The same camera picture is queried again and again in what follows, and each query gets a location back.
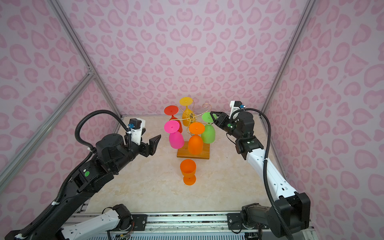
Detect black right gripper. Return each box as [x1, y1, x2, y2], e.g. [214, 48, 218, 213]
[210, 111, 244, 140]

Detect green wine glass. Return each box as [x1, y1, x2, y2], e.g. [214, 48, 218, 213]
[201, 112, 216, 144]

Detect orange wine glass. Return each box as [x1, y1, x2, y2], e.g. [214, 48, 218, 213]
[188, 122, 205, 155]
[180, 159, 197, 186]

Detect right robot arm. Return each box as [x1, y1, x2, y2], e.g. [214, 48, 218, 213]
[210, 108, 311, 240]

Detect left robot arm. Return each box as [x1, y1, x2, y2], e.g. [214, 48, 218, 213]
[5, 134, 161, 240]

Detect pink wine glass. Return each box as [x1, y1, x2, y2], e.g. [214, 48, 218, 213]
[164, 120, 185, 149]

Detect yellow wine glass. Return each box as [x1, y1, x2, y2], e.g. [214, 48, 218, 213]
[180, 97, 194, 127]

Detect wooden rack base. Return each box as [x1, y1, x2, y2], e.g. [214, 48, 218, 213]
[177, 141, 211, 160]

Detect red wine glass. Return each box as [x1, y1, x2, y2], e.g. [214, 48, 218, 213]
[164, 105, 183, 133]

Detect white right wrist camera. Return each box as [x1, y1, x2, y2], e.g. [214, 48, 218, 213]
[230, 101, 246, 120]

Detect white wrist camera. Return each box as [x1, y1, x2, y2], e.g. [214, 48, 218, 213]
[128, 118, 146, 146]
[230, 101, 246, 120]

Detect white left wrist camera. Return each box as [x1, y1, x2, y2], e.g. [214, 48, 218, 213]
[128, 118, 146, 146]

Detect gold wire glass rack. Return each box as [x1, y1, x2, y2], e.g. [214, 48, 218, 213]
[178, 100, 212, 136]

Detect aluminium frame post back right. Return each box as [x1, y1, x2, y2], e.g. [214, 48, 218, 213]
[262, 0, 318, 113]

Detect aluminium frame post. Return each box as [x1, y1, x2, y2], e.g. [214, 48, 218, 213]
[47, 0, 123, 117]
[262, 0, 318, 113]

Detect aluminium frame left horizontal bar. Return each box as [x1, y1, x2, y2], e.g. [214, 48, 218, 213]
[1, 71, 95, 192]

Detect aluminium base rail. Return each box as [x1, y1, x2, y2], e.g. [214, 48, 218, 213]
[62, 209, 276, 240]

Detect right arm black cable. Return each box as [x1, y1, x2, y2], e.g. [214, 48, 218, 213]
[229, 107, 296, 240]

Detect aluminium frame post back left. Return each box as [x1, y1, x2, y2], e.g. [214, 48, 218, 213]
[47, 0, 123, 117]

